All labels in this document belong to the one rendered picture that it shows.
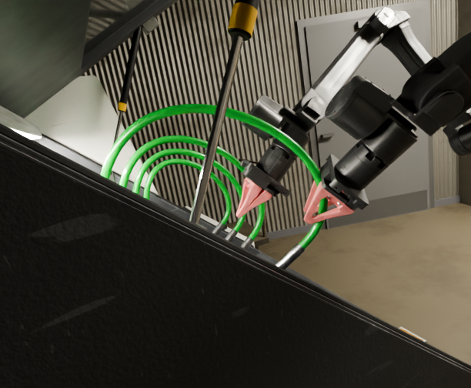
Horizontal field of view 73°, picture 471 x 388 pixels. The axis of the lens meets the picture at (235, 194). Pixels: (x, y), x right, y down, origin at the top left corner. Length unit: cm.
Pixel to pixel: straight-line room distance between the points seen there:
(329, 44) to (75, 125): 298
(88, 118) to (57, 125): 7
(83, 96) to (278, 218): 293
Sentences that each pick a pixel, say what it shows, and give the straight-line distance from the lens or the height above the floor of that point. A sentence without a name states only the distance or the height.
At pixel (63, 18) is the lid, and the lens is 45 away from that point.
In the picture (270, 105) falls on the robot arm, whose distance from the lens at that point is 64.
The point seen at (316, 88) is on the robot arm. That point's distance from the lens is 70.
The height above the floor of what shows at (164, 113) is 142.
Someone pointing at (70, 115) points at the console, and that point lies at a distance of 90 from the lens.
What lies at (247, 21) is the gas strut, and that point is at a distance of 27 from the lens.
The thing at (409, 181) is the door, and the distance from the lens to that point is 402.
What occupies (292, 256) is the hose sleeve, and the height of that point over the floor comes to 115.
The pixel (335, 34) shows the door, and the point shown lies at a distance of 361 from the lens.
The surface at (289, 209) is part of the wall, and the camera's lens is 358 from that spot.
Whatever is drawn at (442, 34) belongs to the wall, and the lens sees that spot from 420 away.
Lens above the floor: 139
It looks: 14 degrees down
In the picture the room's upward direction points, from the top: 10 degrees counter-clockwise
